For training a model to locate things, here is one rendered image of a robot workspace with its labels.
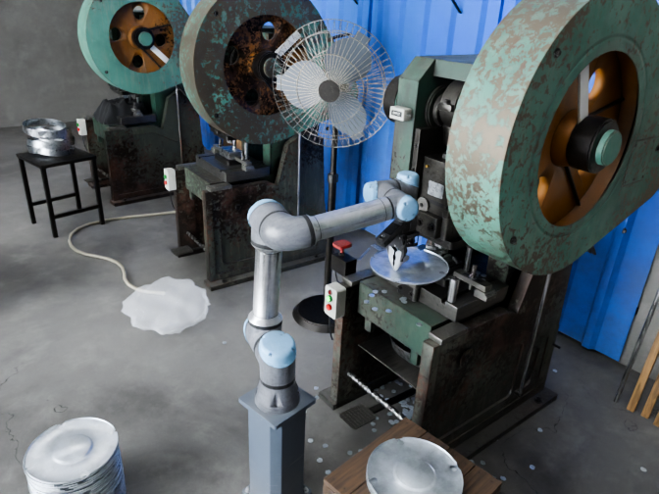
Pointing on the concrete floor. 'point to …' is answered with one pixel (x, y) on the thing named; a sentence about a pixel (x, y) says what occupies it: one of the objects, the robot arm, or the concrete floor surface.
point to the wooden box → (332, 483)
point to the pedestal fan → (351, 121)
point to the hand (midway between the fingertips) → (393, 268)
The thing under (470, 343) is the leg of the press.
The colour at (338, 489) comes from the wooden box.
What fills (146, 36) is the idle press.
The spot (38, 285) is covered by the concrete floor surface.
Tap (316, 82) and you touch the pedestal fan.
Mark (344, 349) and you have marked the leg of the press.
